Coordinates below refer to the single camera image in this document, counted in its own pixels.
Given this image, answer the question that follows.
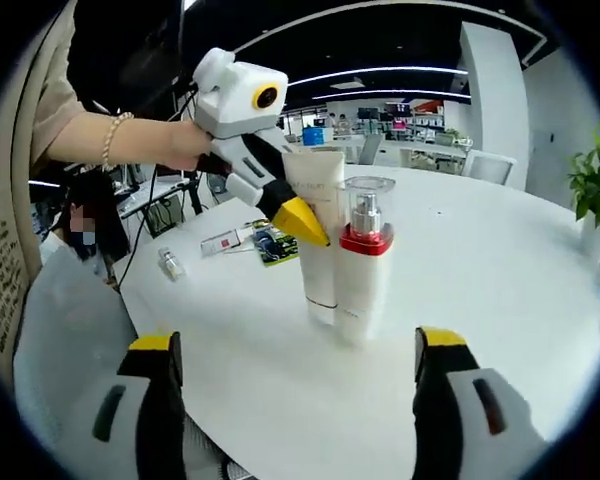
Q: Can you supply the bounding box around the white office chair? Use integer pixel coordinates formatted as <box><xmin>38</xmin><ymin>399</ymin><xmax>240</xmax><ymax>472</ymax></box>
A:
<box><xmin>462</xmin><ymin>149</ymin><xmax>517</xmax><ymax>189</ymax></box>

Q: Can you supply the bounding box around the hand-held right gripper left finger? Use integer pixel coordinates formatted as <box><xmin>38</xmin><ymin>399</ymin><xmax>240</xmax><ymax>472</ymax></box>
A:
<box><xmin>72</xmin><ymin>329</ymin><xmax>187</xmax><ymax>480</ymax></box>

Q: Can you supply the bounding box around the blue storage bin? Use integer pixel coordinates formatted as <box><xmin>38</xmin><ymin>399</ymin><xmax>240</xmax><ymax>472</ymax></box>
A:
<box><xmin>302</xmin><ymin>127</ymin><xmax>334</xmax><ymax>147</ymax></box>

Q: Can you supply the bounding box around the black tripod stand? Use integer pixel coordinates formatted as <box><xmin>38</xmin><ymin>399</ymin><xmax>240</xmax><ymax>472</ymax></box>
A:
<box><xmin>185</xmin><ymin>169</ymin><xmax>206</xmax><ymax>217</ymax></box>

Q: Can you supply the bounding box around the person in beige shirt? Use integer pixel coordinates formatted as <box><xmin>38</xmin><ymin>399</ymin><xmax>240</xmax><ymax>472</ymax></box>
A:
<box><xmin>0</xmin><ymin>0</ymin><xmax>91</xmax><ymax>354</ymax></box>

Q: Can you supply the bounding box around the potted green plant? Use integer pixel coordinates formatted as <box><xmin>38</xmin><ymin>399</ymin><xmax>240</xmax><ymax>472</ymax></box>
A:
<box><xmin>567</xmin><ymin>127</ymin><xmax>600</xmax><ymax>256</ymax></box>

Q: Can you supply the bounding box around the white skincare tube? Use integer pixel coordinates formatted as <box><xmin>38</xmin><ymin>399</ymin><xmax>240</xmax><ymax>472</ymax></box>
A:
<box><xmin>281</xmin><ymin>148</ymin><xmax>347</xmax><ymax>327</ymax></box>

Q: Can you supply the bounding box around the person's left hand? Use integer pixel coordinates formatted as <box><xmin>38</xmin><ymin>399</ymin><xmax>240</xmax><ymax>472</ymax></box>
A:
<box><xmin>129</xmin><ymin>118</ymin><xmax>217</xmax><ymax>174</ymax></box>

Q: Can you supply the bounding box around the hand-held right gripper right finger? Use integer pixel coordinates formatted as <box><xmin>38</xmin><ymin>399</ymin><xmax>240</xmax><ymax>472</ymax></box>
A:
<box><xmin>412</xmin><ymin>325</ymin><xmax>549</xmax><ymax>480</ymax></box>

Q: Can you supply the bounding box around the red collar pump skincare bottle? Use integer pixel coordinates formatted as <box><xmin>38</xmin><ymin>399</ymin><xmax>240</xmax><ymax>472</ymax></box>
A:
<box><xmin>331</xmin><ymin>174</ymin><xmax>397</xmax><ymax>347</ymax></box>

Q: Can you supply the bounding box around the grey office chair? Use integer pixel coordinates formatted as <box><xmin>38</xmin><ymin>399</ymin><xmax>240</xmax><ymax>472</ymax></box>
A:
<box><xmin>358</xmin><ymin>133</ymin><xmax>384</xmax><ymax>166</ymax></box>

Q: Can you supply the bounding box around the small clear skincare bottle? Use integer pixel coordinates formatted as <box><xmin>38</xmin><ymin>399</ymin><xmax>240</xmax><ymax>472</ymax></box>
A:
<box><xmin>200</xmin><ymin>226</ymin><xmax>255</xmax><ymax>259</ymax></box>

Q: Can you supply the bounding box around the small glass skincare vial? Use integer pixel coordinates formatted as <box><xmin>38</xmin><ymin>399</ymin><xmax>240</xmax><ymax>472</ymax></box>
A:
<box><xmin>156</xmin><ymin>246</ymin><xmax>187</xmax><ymax>284</ymax></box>

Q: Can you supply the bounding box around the beaded bracelet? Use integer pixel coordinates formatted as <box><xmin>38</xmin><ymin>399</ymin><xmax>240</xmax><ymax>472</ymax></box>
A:
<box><xmin>101</xmin><ymin>111</ymin><xmax>135</xmax><ymax>172</ymax></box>

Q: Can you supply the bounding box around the white lab counter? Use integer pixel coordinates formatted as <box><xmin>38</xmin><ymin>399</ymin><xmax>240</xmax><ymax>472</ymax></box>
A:
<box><xmin>279</xmin><ymin>124</ymin><xmax>476</xmax><ymax>174</ymax></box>

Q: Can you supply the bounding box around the green black skincare sachet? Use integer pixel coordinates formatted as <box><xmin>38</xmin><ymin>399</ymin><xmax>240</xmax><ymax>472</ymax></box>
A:
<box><xmin>251</xmin><ymin>222</ymin><xmax>301</xmax><ymax>270</ymax></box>

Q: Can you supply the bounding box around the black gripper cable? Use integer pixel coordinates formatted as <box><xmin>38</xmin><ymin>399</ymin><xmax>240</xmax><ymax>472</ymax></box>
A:
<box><xmin>115</xmin><ymin>79</ymin><xmax>202</xmax><ymax>292</ymax></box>

